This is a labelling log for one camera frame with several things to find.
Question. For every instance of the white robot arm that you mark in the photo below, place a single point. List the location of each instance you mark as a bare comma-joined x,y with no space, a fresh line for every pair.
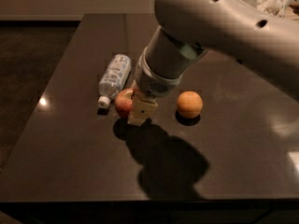
187,29

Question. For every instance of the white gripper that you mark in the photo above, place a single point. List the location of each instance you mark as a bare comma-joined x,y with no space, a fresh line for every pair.
151,84

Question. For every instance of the red apple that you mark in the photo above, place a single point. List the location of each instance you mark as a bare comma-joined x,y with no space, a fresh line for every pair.
123,103

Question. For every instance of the blue plastic water bottle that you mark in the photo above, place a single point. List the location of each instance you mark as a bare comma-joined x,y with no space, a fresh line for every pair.
113,80

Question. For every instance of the orange fruit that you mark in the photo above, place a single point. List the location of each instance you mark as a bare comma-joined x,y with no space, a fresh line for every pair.
189,104

